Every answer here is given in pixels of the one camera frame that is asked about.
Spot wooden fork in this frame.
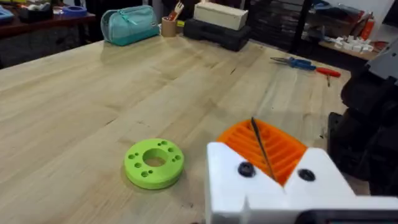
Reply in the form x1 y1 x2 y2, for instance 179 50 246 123
168 1 185 21

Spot blue-handled pliers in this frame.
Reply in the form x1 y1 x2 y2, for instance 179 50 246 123
269 56 317 72

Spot black upright post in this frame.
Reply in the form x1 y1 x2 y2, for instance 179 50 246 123
288 0 313 54

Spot dark wooden side table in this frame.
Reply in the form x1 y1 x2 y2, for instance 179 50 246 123
0 11 96 40

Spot left gripper white and orange left finger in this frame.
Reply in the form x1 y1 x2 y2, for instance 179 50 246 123
205 119 289 224

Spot red-handled screwdriver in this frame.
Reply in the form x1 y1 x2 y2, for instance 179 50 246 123
315 67 342 88

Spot brown paper cup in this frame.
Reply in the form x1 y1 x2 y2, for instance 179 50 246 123
160 16 178 39

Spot orange bottle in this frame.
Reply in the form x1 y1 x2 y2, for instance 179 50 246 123
359 17 376 41

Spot black desk organiser box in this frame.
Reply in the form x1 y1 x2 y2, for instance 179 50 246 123
18 2 54 23

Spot beige rectangular box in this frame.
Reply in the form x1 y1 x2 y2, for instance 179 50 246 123
193 1 249 31

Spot blue round container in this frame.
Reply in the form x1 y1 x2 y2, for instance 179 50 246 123
61 5 88 18

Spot black plastic case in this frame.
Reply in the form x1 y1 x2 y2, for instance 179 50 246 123
183 18 252 52

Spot teal zip bag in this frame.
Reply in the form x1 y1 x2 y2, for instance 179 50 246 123
99 4 160 47

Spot green disc with holes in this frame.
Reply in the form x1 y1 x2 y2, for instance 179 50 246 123
123 138 185 190

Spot heap of white blocks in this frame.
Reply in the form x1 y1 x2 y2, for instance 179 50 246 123
333 35 374 54

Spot left gripper white and orange right finger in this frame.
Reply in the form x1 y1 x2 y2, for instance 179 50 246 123
252 118 357 200

